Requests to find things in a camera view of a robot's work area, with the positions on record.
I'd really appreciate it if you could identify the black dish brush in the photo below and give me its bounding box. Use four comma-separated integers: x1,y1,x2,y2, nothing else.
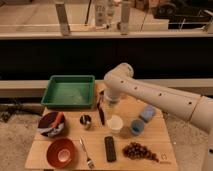
97,90,105,125

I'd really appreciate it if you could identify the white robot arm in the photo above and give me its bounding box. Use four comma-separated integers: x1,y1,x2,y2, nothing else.
104,63,213,171

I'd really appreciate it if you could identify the purple patterned bowl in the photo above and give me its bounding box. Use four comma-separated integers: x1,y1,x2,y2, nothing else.
37,112,65,137

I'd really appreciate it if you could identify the red bowl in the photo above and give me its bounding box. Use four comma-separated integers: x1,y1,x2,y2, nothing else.
46,138,75,169

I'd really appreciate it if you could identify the white plastic cup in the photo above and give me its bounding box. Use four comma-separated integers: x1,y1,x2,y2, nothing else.
107,115,123,133

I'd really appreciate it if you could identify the small metal cup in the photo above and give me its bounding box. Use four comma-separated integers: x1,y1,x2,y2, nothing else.
80,115,92,130

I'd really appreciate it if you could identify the green plastic tray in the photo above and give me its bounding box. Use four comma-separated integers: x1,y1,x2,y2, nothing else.
41,75,95,109

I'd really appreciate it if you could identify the blue sponge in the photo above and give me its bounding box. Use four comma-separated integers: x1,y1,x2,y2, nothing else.
139,105,156,123

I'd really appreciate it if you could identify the blue plastic cup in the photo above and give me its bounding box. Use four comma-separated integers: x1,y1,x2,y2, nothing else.
130,119,144,136

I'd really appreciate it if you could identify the wooden table board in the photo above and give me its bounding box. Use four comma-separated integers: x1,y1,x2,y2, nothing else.
24,82,179,171

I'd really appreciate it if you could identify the black remote control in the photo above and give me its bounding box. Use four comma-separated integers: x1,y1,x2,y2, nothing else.
104,136,116,162

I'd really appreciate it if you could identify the bunch of dark grapes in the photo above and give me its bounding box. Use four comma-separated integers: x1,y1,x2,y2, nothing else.
122,142,159,162

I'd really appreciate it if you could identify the silver fork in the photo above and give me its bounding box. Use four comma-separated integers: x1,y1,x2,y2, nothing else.
79,138,94,170

